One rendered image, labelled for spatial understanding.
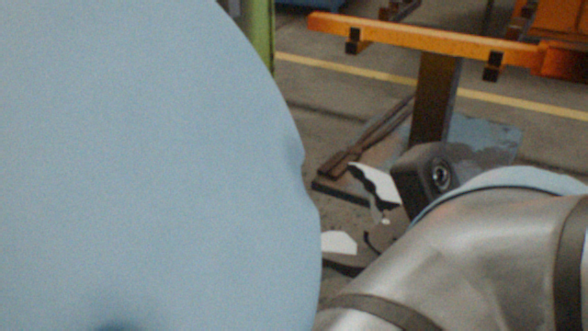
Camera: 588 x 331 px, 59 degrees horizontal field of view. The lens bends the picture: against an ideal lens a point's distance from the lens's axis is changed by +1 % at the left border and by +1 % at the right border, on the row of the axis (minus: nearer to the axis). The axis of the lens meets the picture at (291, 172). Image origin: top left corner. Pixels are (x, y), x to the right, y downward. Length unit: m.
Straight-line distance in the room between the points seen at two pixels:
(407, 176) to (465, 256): 0.21
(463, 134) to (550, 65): 0.36
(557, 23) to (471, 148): 2.94
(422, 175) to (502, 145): 0.74
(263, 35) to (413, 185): 0.76
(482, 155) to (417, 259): 0.90
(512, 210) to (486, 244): 0.02
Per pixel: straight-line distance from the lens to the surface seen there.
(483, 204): 0.19
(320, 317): 0.16
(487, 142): 1.11
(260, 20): 1.08
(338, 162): 0.96
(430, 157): 0.38
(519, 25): 0.93
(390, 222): 0.45
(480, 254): 0.16
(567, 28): 3.98
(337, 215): 2.08
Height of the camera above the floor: 1.29
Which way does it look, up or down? 34 degrees down
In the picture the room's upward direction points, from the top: straight up
